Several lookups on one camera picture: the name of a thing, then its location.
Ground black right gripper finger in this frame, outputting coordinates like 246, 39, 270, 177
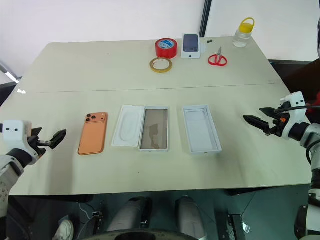
259, 107, 278, 118
243, 114, 273, 133

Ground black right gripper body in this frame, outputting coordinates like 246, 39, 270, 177
263, 109, 292, 138

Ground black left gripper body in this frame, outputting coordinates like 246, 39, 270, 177
26, 135, 54, 160

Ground white phone box lid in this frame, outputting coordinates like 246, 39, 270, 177
182, 104, 223, 155

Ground white plastic phone tray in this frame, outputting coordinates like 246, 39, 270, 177
111, 105, 146, 148

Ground sealed phone box purple print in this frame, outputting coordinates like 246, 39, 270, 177
180, 33, 202, 60

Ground orange smartphone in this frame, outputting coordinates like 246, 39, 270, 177
77, 111, 109, 156

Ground person in dark clothing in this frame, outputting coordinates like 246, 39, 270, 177
287, 19, 320, 115

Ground dark side furniture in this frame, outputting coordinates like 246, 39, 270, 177
0, 61, 23, 107

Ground clear jar yellow lid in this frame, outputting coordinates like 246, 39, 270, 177
232, 17, 256, 48

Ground white shoe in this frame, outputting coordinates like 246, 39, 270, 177
52, 219, 75, 240

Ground grey black rounded shape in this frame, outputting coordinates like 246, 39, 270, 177
107, 196, 153, 233
174, 196, 208, 240

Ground red tape roll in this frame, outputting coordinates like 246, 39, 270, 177
154, 38, 178, 59

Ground yellow tape roll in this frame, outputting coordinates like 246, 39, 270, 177
149, 57, 173, 74

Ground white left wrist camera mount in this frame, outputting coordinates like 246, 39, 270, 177
1, 119, 38, 161

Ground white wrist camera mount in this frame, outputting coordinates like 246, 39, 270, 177
1, 119, 38, 161
279, 91, 312, 137

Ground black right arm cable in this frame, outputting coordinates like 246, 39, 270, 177
274, 104, 320, 167

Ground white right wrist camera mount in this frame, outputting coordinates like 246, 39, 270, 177
279, 91, 312, 137

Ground red handled scissors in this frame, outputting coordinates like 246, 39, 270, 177
207, 46, 229, 68

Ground black vertical post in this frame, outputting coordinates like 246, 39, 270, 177
199, 0, 213, 38

